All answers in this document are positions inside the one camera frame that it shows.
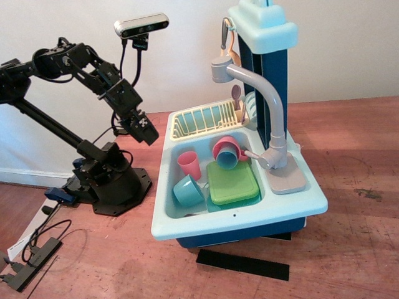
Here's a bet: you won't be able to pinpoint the purple toy spoon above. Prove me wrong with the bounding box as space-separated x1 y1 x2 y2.
231 84 241 111

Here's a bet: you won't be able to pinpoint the blue plastic cup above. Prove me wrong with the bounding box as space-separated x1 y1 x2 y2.
216 145 239 170

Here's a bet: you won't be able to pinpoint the orange hanging utensil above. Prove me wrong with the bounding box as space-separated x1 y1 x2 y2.
220 31 241 67

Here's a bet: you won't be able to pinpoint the grey toy faucet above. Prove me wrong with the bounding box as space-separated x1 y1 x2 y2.
211 56 306 195

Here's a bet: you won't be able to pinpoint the green plastic plate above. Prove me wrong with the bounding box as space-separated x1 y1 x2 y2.
206 161 259 205

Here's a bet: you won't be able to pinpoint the teal plastic cup lying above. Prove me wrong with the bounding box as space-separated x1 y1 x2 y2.
173 174 204 207

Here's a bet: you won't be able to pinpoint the light blue toy sink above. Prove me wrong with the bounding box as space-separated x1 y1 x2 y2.
151 1 328 248

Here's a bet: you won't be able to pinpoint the teal plastic plate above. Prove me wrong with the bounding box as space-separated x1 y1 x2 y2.
206 194 261 212

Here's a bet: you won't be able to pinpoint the blue cable connector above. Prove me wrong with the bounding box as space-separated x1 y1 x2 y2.
44 187 75 206

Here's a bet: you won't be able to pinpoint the pink plastic tumbler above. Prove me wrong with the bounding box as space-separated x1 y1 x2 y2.
177 151 202 181

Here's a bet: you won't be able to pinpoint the cream dish rack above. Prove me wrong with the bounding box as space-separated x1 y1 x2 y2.
170 99 249 142

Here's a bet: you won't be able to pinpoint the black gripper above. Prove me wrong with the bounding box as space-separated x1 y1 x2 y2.
105 79 159 146

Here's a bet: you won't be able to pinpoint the black velcro strip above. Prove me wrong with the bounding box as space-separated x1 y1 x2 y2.
196 249 290 281

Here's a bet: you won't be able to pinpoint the black usb hub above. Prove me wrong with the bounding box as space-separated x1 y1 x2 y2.
1 237 63 292

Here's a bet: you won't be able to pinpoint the light blue toy plates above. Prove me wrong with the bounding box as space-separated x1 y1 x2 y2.
243 92 257 129

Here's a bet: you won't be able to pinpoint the pink plastic mug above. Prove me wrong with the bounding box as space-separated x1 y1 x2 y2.
212 135 249 161

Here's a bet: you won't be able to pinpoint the silver depth camera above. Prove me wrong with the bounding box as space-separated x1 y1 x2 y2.
114 12 170 39

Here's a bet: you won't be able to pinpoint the grey hanging utensil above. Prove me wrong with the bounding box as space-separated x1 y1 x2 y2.
221 17 231 50

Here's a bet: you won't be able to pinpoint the grey faucet lever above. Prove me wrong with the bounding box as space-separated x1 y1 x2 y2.
244 150 267 163

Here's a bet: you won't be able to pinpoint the black camera cable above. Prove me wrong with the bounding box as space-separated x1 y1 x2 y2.
96 37 146 141

